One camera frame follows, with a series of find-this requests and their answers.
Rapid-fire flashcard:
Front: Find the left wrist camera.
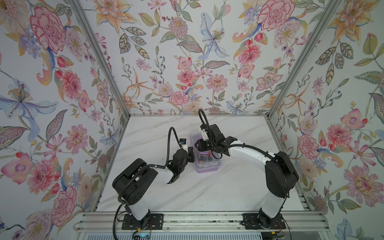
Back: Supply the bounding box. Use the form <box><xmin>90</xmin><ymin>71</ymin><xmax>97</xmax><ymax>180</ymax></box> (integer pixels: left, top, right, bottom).
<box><xmin>179</xmin><ymin>138</ymin><xmax>189</xmax><ymax>152</ymax></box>

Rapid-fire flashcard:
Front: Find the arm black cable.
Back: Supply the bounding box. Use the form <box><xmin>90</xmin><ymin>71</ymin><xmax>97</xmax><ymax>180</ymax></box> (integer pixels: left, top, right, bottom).
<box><xmin>198</xmin><ymin>108</ymin><xmax>290</xmax><ymax>240</ymax></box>
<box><xmin>112</xmin><ymin>126</ymin><xmax>182</xmax><ymax>240</ymax></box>

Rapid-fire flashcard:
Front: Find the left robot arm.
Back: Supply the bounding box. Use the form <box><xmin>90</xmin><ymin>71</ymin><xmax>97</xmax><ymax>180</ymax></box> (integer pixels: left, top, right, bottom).
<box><xmin>112</xmin><ymin>147</ymin><xmax>195</xmax><ymax>222</ymax></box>

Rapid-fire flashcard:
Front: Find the purple plastic tool box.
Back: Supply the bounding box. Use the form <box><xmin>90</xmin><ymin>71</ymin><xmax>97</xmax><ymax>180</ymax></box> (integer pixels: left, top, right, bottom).
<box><xmin>190</xmin><ymin>131</ymin><xmax>222</xmax><ymax>174</ymax></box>

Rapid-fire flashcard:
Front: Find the aluminium mounting rail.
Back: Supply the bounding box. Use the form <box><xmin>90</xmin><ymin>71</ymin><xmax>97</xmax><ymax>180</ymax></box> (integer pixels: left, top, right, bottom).
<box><xmin>74</xmin><ymin>211</ymin><xmax>330</xmax><ymax>234</ymax></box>

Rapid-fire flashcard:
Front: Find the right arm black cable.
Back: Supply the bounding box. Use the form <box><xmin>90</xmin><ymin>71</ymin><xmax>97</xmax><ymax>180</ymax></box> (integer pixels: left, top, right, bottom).
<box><xmin>198</xmin><ymin>108</ymin><xmax>290</xmax><ymax>240</ymax></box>

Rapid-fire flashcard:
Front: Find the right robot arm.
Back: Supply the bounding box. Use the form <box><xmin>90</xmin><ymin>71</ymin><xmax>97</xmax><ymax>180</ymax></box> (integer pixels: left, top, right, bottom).
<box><xmin>195</xmin><ymin>124</ymin><xmax>299</xmax><ymax>220</ymax></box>

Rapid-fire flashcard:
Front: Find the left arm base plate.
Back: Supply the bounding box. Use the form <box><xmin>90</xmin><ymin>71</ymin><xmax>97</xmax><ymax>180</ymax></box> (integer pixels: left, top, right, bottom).
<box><xmin>122</xmin><ymin>213</ymin><xmax>164</xmax><ymax>230</ymax></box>

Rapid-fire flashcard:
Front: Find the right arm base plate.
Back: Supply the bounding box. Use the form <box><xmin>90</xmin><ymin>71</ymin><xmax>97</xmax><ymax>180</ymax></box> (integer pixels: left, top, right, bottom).
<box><xmin>240</xmin><ymin>213</ymin><xmax>287</xmax><ymax>231</ymax></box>

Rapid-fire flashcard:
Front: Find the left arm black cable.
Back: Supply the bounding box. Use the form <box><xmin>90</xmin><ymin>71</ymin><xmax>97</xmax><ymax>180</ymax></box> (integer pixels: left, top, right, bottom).
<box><xmin>112</xmin><ymin>126</ymin><xmax>182</xmax><ymax>240</ymax></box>

